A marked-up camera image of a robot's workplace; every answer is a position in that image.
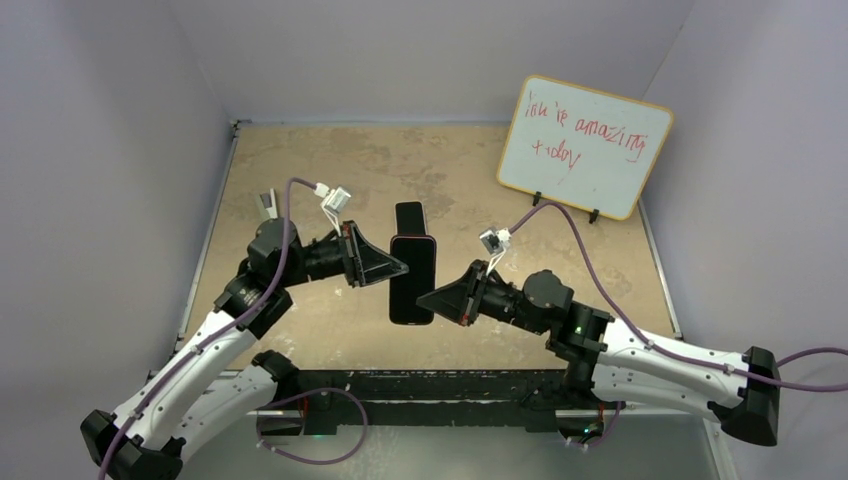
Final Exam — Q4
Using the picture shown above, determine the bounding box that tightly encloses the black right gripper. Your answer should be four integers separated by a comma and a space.
419, 260, 547, 335

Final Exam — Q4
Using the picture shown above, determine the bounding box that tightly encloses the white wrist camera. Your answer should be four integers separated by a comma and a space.
314, 183, 352, 234
479, 227, 512, 275

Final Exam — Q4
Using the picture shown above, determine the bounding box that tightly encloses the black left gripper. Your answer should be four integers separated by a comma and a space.
279, 219, 407, 288

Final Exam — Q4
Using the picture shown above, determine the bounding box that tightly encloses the whiteboard with yellow frame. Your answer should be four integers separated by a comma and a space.
497, 75, 674, 220

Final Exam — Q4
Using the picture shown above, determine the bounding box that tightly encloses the black phone case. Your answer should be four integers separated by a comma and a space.
388, 234, 439, 327

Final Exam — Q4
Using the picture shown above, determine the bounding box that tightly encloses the beige phone case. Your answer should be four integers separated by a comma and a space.
394, 200, 431, 238

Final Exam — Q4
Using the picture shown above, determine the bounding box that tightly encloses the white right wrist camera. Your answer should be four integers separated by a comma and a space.
479, 227, 512, 275

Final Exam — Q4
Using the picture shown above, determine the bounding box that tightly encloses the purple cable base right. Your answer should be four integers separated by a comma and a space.
564, 401, 626, 454

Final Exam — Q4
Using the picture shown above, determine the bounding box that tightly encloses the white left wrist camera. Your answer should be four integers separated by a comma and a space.
314, 183, 352, 234

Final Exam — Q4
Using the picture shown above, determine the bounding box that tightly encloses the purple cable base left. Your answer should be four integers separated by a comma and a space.
255, 387, 370, 466

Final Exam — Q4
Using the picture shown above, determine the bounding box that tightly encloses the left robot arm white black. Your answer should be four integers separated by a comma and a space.
81, 218, 408, 479

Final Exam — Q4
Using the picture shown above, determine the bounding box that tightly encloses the black mounting base bar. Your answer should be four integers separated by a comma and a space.
233, 368, 627, 439

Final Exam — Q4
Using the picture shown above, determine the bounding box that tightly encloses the purple cable base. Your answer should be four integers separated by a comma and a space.
255, 387, 370, 466
564, 401, 626, 454

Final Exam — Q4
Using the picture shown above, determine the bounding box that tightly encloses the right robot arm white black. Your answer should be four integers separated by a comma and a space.
416, 260, 780, 447

